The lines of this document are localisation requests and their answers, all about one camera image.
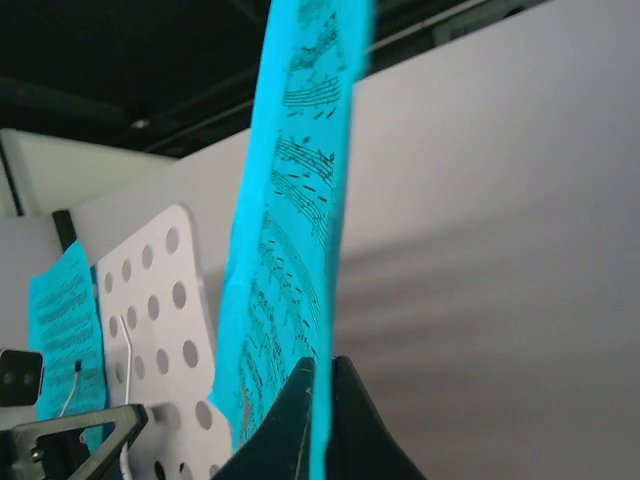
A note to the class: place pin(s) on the blue sheet music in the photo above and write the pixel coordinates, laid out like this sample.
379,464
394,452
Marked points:
278,295
64,327

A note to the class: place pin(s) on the white tripod music stand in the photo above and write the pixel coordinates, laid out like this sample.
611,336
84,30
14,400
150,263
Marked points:
158,347

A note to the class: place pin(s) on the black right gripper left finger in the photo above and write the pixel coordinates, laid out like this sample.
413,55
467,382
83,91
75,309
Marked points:
279,448

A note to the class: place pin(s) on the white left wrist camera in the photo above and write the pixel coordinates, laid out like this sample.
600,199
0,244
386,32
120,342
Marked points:
20,377

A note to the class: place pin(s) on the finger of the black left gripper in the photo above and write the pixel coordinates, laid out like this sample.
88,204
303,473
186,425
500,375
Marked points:
82,447

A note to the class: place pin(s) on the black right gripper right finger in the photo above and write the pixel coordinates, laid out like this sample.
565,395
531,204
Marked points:
360,445

